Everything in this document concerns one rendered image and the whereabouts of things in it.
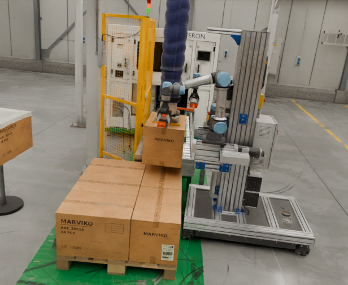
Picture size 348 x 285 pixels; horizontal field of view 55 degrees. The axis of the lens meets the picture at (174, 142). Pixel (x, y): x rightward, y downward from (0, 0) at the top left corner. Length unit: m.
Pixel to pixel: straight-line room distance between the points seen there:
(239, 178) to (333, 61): 9.97
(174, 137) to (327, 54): 10.21
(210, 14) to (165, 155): 9.42
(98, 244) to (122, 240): 0.21
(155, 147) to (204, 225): 0.90
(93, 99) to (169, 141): 1.54
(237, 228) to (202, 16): 9.78
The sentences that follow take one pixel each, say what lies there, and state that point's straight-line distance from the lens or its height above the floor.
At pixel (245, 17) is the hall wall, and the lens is 12.42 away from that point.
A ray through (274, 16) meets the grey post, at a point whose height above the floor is 2.34.
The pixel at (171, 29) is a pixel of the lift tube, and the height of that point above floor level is 1.98.
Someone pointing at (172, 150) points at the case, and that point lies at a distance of 3.32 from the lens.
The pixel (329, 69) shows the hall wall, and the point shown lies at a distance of 13.08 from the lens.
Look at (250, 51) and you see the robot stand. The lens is 3.20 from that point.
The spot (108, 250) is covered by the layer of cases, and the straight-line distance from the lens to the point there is 2.93.
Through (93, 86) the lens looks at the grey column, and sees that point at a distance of 4.46.
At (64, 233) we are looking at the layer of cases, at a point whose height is 0.36.
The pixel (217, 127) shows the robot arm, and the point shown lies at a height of 1.21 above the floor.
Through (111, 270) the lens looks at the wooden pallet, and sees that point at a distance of 3.05.
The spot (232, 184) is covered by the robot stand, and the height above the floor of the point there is 0.54.
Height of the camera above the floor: 1.99
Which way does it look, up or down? 19 degrees down
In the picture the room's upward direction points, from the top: 5 degrees clockwise
